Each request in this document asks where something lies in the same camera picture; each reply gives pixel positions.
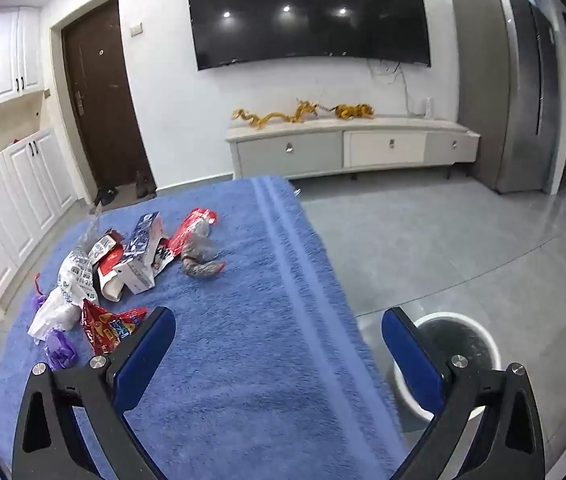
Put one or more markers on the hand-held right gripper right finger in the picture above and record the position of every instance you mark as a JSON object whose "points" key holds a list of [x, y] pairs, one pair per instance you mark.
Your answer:
{"points": [[410, 360]]}

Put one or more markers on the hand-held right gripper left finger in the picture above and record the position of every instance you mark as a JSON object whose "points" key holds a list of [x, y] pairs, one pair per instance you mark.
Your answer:
{"points": [[143, 355]]}

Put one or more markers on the red snack bag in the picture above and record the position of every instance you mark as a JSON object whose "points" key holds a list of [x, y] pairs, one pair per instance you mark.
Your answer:
{"points": [[108, 327]]}

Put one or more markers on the red white paper box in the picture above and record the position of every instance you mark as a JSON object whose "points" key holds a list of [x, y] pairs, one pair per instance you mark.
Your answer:
{"points": [[112, 282]]}

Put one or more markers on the purple and red toy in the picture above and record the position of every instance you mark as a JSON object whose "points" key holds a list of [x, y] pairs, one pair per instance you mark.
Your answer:
{"points": [[60, 350]]}

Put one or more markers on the white printed plastic bag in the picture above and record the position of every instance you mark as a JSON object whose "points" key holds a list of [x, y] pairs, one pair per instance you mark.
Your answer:
{"points": [[73, 280]]}

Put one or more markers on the blue white milk carton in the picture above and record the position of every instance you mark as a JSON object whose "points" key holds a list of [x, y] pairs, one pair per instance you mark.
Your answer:
{"points": [[140, 250]]}

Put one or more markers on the crushed clear plastic bottle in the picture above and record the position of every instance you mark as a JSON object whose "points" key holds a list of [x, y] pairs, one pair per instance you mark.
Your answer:
{"points": [[200, 260]]}

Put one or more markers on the red white snack wrapper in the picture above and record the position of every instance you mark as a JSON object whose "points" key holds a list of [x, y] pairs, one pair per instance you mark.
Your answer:
{"points": [[105, 247]]}

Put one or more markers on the red foil packet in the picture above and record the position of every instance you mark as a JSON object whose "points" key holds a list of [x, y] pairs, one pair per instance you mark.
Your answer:
{"points": [[190, 230]]}

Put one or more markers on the clear plastic wrapper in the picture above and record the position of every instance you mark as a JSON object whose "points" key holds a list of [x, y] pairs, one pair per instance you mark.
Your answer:
{"points": [[90, 230]]}

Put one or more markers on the blue towel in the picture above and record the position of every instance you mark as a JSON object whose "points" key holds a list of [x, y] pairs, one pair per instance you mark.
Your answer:
{"points": [[243, 310]]}

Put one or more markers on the white lower cabinets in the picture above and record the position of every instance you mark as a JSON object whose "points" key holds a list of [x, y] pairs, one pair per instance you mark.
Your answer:
{"points": [[18, 200]]}

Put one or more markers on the white cabinets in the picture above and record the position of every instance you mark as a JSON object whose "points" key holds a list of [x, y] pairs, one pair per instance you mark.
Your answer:
{"points": [[3, 60], [18, 200]]}

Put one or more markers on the dark slippers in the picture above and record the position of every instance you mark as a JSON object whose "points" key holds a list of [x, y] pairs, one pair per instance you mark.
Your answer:
{"points": [[107, 196]]}

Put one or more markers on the brown shoes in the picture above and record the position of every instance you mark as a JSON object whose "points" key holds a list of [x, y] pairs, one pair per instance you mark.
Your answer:
{"points": [[145, 185]]}

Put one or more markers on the white grey television cabinet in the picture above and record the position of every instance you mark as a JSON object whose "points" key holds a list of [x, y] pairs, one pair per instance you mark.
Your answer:
{"points": [[313, 152]]}

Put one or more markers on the brown door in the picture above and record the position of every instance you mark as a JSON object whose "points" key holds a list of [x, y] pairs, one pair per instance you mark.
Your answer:
{"points": [[103, 100]]}

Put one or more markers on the white router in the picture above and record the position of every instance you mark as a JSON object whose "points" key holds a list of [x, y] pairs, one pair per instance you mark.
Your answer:
{"points": [[420, 109]]}

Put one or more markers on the white upper cabinets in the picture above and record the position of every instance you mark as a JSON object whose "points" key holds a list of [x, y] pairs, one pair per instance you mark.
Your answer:
{"points": [[3, 60]]}

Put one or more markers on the golden tiger ornament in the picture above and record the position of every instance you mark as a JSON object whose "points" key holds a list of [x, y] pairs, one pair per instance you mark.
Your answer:
{"points": [[353, 111]]}

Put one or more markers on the golden dragon ornament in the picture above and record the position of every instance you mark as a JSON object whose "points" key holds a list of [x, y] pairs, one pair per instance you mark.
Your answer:
{"points": [[273, 117]]}

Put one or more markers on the silver refrigerator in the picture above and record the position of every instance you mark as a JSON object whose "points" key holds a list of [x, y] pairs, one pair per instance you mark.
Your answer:
{"points": [[533, 100]]}

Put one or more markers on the wall light switch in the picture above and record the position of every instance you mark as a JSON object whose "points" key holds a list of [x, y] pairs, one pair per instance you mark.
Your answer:
{"points": [[135, 29]]}

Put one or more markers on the black wall television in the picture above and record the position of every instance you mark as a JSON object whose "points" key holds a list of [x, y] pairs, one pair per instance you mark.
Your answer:
{"points": [[308, 10]]}

